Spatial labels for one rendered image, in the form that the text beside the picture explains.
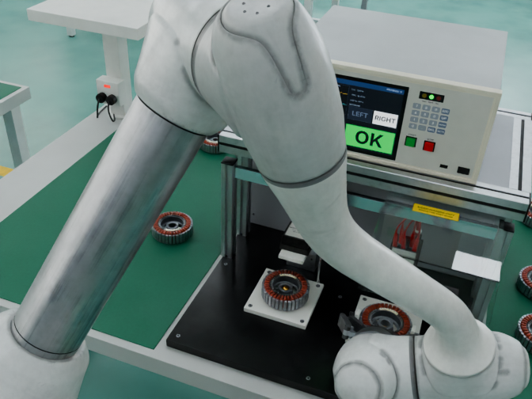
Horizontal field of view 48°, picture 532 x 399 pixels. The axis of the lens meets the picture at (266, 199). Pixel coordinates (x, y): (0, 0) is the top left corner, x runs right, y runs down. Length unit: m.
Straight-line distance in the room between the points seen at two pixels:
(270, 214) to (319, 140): 1.06
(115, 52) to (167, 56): 1.50
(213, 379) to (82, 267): 0.59
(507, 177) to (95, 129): 1.41
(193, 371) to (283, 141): 0.83
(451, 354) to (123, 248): 0.48
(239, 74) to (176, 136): 0.19
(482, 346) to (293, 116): 0.50
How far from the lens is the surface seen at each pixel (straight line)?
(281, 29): 0.55
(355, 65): 1.25
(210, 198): 1.81
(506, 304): 1.62
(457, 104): 1.24
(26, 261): 1.66
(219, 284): 1.48
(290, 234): 1.40
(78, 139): 2.16
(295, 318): 1.39
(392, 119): 1.27
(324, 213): 0.67
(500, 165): 1.41
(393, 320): 1.36
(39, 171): 2.01
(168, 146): 0.73
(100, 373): 2.34
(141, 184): 0.74
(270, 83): 0.55
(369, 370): 0.93
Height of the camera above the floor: 1.78
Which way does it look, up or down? 35 degrees down
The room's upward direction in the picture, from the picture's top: 3 degrees clockwise
